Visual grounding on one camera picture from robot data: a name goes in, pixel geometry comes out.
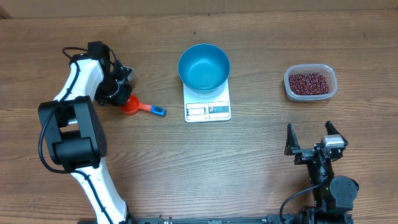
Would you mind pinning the clear plastic container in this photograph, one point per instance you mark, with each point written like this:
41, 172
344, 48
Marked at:
323, 69

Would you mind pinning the red beans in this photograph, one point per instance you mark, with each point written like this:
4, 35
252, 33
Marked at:
308, 84

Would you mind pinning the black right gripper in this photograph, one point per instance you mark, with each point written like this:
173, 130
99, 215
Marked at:
304, 155

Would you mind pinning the white kitchen scale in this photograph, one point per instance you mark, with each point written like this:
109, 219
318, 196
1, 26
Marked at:
207, 107

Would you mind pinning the teal bowl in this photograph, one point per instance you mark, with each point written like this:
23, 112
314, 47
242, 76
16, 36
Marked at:
204, 68

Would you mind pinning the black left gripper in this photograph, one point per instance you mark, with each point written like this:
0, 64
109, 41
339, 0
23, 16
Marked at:
121, 101

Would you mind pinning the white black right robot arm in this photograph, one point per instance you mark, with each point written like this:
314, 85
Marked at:
333, 195

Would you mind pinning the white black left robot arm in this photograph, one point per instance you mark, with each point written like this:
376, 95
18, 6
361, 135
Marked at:
73, 134

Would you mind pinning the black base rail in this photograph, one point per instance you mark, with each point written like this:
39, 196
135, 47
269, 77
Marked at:
270, 219

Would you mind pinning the orange scoop with blue handle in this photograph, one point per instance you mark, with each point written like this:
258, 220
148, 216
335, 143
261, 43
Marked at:
133, 105

